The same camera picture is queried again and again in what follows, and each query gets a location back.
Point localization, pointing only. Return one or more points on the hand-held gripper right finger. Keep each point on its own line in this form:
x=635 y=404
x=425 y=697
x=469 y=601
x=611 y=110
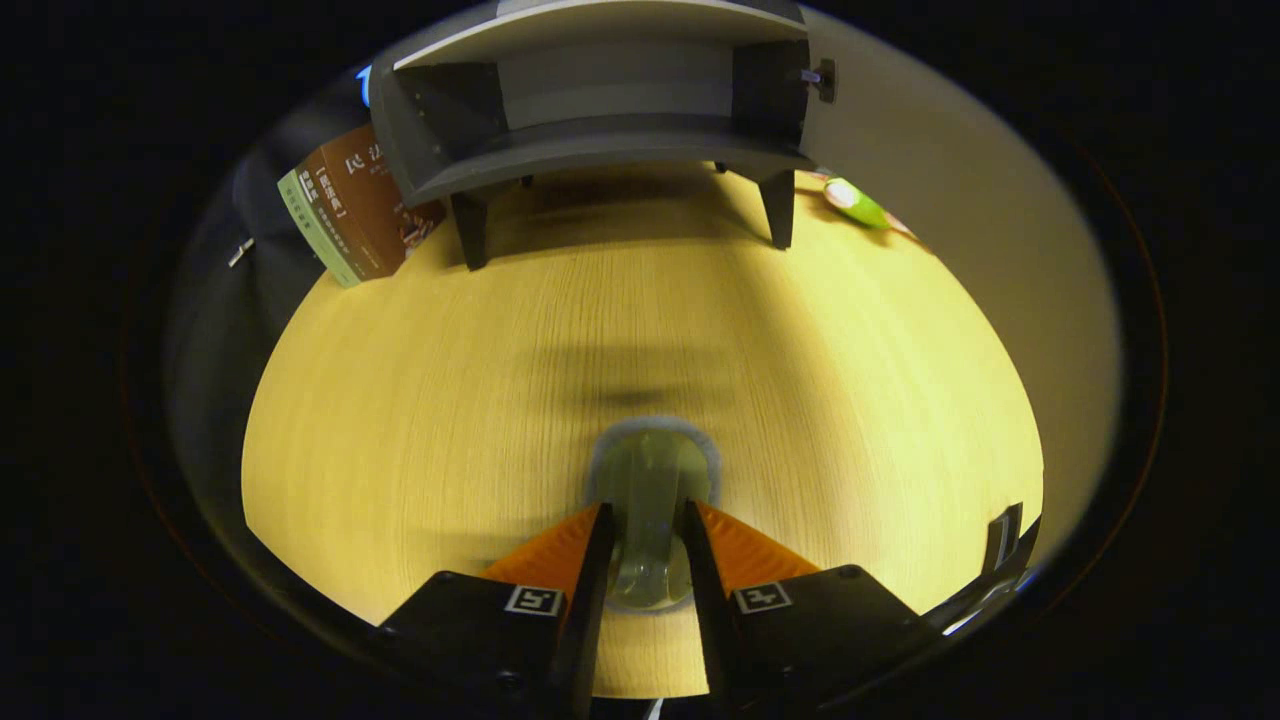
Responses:
x=715 y=620

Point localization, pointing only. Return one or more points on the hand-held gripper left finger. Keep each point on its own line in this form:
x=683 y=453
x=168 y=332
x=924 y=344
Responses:
x=585 y=620

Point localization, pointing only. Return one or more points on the green pink plush toy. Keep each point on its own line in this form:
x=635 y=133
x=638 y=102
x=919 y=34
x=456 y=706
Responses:
x=855 y=202

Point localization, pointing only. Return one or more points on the brown book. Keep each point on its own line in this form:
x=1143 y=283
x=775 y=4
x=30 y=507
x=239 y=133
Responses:
x=370 y=210

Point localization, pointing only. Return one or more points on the dark grey cabinet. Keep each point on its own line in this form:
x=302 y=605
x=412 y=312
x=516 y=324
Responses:
x=600 y=140

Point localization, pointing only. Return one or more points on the white clothespin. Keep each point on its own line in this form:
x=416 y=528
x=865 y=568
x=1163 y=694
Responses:
x=240 y=252

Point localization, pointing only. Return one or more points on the black backdrop cloth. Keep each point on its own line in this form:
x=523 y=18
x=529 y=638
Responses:
x=260 y=220

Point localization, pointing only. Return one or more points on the metal door hinge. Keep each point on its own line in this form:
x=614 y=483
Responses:
x=825 y=80

